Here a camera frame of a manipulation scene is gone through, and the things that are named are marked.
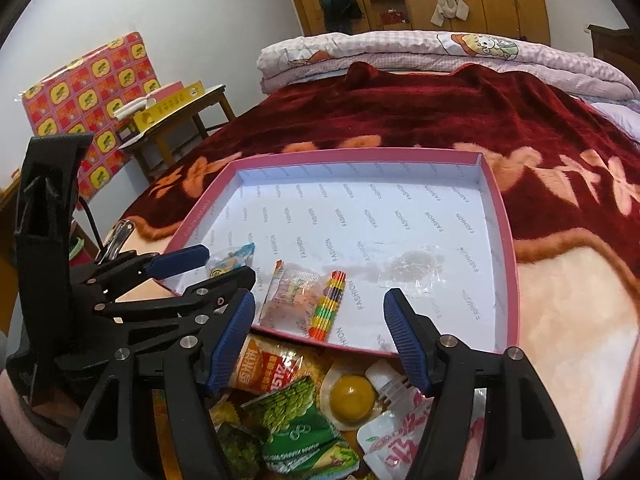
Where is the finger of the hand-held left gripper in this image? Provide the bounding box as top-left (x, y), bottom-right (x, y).
top-left (75, 244), bottom-right (211, 302)
top-left (95, 265), bottom-right (257, 334)

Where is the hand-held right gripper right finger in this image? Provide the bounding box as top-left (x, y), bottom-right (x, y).
top-left (383, 288), bottom-right (583, 480)

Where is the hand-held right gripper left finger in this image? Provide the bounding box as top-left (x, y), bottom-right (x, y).
top-left (59, 289), bottom-right (257, 480)

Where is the clear colourful candy packet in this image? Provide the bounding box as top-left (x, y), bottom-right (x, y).
top-left (206, 242), bottom-right (256, 278)

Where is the orange cracker packet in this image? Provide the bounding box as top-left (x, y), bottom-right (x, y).
top-left (227, 335), bottom-right (306, 396)

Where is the yellow jelly cup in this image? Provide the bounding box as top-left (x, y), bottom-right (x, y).
top-left (320, 365), bottom-right (383, 431)

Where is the green pea snack packet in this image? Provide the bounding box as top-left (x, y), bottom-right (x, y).
top-left (240, 377), bottom-right (361, 480)

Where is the white red drink pouch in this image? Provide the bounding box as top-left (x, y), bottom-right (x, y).
top-left (357, 360), bottom-right (481, 480)

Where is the pink cardboard tray box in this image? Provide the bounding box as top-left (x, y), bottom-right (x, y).
top-left (161, 147), bottom-right (516, 358)

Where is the person's left forearm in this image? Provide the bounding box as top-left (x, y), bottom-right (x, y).
top-left (0, 367), bottom-right (71, 480)

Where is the metal spring clip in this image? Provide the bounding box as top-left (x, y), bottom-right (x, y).
top-left (95, 219), bottom-right (137, 262)

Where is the clear orange-edged candy packet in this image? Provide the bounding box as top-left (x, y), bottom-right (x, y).
top-left (257, 260), bottom-right (321, 333)

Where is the clear plastic wrapper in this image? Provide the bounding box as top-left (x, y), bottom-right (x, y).
top-left (372, 247), bottom-right (451, 296)

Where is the rainbow striped candy stick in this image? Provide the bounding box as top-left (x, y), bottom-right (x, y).
top-left (302, 270), bottom-right (347, 342)

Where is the yellow flat box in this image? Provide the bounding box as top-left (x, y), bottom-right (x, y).
top-left (132, 80), bottom-right (205, 133)

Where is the wooden side table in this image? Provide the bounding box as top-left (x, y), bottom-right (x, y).
top-left (117, 85), bottom-right (237, 183)

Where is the red yellow patterned panel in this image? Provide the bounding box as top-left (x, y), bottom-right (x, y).
top-left (21, 31), bottom-right (161, 201)

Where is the dark red floral blanket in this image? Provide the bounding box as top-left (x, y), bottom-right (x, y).
top-left (107, 62), bottom-right (640, 480)

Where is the folded pink checked quilt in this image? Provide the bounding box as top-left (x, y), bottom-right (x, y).
top-left (257, 30), bottom-right (640, 111)

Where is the dark hanging jacket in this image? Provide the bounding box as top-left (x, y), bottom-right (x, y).
top-left (303, 0), bottom-right (363, 35)

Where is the white hanging towel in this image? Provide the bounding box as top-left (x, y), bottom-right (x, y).
top-left (431, 0), bottom-right (471, 28)

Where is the dark wooden headboard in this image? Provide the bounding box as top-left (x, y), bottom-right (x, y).
top-left (587, 24), bottom-right (640, 68)

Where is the black cable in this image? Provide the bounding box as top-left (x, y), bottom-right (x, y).
top-left (75, 199), bottom-right (109, 257)

